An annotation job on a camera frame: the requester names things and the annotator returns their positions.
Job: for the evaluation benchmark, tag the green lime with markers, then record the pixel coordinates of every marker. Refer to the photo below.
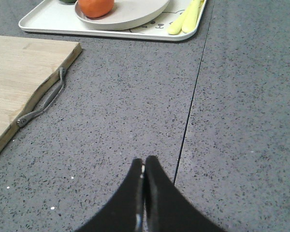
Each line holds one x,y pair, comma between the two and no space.
68,1

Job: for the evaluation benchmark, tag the beige round plate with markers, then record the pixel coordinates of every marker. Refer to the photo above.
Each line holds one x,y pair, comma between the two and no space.
125,14

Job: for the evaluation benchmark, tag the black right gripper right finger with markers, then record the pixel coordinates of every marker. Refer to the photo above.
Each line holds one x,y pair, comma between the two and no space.
167,209

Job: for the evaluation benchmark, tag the yellow plastic spoon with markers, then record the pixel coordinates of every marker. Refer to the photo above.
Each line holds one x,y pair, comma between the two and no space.
190,21

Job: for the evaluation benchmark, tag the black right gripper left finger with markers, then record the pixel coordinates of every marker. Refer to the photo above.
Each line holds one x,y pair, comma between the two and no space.
124,212

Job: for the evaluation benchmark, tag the white bear-print tray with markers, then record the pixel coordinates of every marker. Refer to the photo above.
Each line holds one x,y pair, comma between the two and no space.
53,16

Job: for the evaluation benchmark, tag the orange mandarin fruit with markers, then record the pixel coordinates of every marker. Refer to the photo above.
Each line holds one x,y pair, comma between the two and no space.
95,8

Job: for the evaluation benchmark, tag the wooden cutting board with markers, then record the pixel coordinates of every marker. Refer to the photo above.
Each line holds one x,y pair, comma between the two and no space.
28,68

